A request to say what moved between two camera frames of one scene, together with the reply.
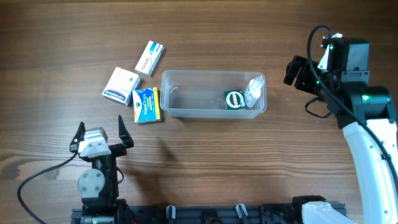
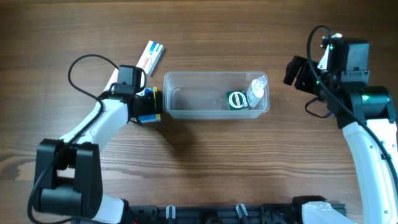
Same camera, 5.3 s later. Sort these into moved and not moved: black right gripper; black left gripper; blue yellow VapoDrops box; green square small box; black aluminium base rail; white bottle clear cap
Moved: white bottle clear cap; black left gripper
Not moved: black right gripper; green square small box; black aluminium base rail; blue yellow VapoDrops box
